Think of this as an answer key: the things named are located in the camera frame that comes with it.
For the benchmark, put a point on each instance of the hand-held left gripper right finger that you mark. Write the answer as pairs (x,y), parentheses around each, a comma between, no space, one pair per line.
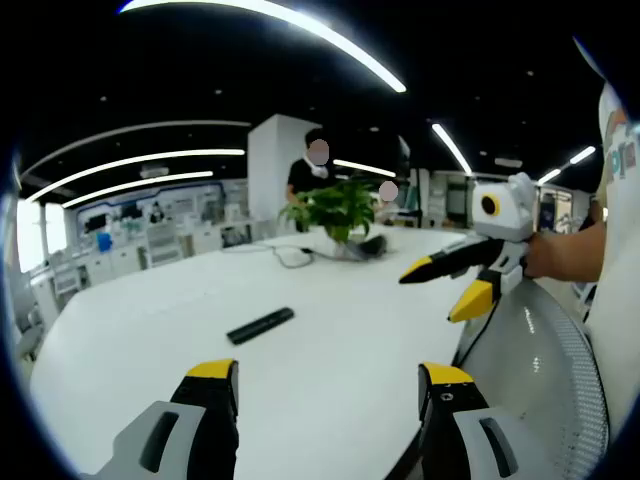
(450,430)

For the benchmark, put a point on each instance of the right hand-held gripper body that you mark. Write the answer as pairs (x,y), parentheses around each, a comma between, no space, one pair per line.
(505,217)

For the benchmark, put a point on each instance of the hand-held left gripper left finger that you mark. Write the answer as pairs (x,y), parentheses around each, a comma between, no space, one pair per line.
(200,425)

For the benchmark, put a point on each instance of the black remote control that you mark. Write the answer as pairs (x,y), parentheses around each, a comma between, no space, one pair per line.
(260,325)

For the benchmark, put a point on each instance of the person's right hand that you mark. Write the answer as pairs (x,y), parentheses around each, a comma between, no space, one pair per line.
(537,257)

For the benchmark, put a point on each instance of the dark object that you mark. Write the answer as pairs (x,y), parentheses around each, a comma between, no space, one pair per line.
(372,246)

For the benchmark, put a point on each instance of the white mesh office chair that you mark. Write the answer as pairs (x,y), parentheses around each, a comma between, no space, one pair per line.
(550,375)

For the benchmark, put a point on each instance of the person's white shirt torso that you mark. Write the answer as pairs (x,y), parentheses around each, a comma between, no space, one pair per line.
(620,240)

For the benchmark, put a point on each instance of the green potted plant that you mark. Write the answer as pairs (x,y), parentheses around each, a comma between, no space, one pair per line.
(340,205)

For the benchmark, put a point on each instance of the white display cabinets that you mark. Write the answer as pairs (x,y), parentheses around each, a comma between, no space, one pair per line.
(165,240)

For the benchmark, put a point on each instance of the white square pillar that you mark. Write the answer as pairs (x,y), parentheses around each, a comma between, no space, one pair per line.
(267,170)

